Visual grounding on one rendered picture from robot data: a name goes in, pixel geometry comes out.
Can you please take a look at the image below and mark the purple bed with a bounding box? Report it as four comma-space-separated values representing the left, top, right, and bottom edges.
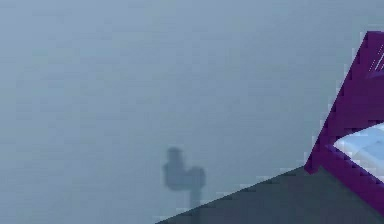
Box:
303, 30, 384, 218

